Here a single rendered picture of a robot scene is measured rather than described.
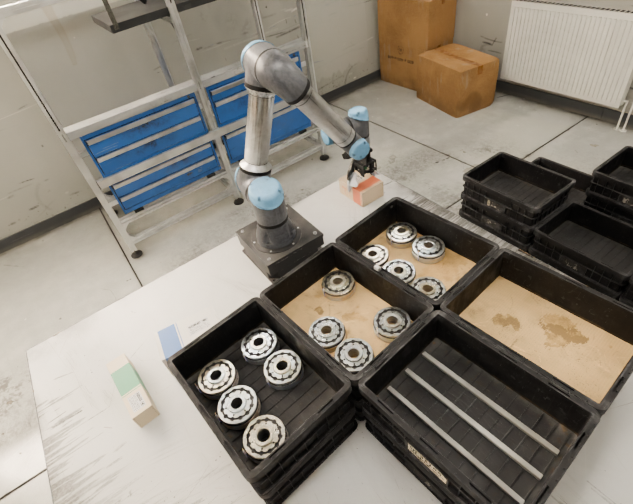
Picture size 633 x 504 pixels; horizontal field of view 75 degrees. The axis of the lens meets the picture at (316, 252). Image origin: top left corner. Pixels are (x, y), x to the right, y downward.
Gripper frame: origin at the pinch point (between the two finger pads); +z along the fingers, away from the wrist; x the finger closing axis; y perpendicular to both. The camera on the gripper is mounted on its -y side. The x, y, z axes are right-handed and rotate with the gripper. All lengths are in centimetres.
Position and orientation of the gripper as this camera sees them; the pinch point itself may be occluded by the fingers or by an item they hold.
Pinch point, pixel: (360, 184)
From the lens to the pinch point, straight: 184.3
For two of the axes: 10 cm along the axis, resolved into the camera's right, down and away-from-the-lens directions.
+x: 8.0, -4.9, 3.4
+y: 5.8, 5.0, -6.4
